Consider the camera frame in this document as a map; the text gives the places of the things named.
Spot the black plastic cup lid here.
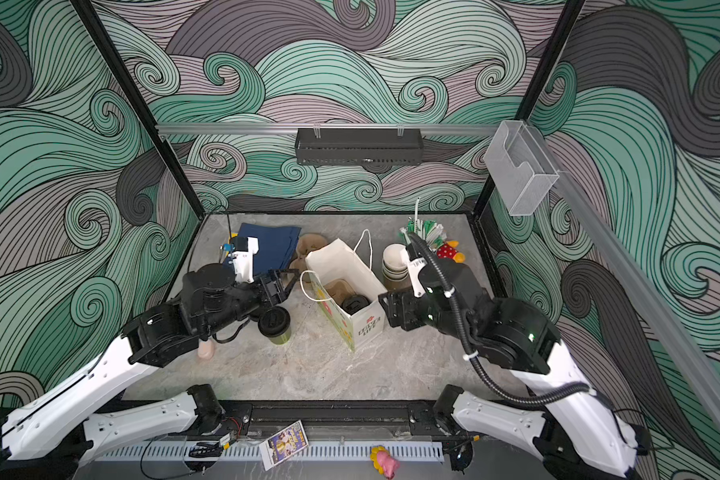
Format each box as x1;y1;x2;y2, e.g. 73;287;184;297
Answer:
258;306;291;338

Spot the black corner frame post right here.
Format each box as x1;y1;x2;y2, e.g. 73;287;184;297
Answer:
473;1;585;218

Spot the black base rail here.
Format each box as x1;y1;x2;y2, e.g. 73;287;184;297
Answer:
220;400;473;441

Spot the brown pulp cup carrier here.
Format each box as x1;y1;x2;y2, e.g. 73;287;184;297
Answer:
325;279;356;306

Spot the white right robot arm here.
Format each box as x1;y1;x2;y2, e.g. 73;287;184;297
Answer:
378;259;651;479

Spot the clear acrylic wall holder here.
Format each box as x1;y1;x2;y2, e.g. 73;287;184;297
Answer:
483;120;559;217

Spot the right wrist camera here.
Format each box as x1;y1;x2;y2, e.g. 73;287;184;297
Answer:
400;248;428;298

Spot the aluminium wall rail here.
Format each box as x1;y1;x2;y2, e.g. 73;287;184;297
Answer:
155;121;499;137

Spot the pink yellow toy figure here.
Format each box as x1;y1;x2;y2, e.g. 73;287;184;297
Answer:
370;446;400;480

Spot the wrapped straws bundle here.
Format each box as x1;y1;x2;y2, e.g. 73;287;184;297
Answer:
399;197;447;251

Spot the black corner frame post left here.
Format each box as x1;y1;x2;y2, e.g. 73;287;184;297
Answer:
70;0;206;220

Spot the stack of green paper cups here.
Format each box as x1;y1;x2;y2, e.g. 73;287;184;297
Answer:
382;243;410;291

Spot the red yellow plush toy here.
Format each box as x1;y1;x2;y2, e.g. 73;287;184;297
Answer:
436;240;466;263

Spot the pink oval soap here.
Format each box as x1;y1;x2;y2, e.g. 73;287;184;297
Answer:
197;339;216;361

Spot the black corner frame post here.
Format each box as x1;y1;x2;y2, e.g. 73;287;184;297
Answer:
473;1;585;218
70;0;206;220

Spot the colourful picture card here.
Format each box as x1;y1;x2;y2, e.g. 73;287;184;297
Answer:
259;420;309;471

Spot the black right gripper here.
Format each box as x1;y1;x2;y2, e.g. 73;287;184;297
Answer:
380;279;482;344

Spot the white paper takeout bag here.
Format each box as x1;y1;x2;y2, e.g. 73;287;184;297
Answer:
298;239;387;352

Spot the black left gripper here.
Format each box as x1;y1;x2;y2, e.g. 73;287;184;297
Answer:
203;266;301;340

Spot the brown cup sleeve pile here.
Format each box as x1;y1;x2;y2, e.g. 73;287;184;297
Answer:
288;233;328;274

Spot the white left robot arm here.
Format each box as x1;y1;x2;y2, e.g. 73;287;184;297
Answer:
0;263;298;479

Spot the green paper coffee cup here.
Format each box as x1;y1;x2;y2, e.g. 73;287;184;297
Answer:
269;329;292;345

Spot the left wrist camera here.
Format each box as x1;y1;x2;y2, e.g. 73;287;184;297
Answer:
220;234;259;283

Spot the white slotted cable duct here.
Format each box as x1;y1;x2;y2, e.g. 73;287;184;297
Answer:
95;440;445;464

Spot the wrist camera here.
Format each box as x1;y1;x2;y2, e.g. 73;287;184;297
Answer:
400;248;428;298
220;234;259;283

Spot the black wall shelf tray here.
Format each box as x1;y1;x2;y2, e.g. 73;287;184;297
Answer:
294;129;424;166

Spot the navy blue napkin stack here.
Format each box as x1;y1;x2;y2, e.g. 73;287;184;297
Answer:
238;223;301;276

